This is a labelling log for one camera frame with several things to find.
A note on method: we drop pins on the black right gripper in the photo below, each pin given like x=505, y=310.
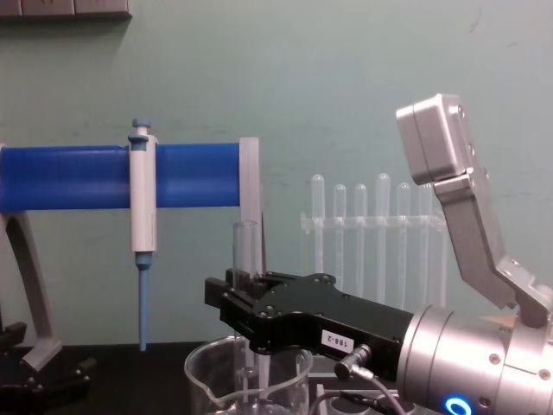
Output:
x=337, y=320

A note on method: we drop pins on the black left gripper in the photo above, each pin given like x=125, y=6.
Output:
x=26, y=402

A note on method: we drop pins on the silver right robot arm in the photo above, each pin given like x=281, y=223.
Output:
x=453, y=354

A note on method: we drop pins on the black table cloth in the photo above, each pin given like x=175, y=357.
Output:
x=129, y=380

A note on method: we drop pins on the clear glass beaker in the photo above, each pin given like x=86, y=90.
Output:
x=203, y=376

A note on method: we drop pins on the clear acrylic dropper rack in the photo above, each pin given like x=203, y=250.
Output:
x=373, y=221

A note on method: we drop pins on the white and blue pipette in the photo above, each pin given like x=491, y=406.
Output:
x=144, y=207

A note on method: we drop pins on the grey stand with blue bar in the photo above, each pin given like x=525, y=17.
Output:
x=65, y=173

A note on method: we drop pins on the dark grey wall fixture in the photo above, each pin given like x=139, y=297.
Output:
x=65, y=8

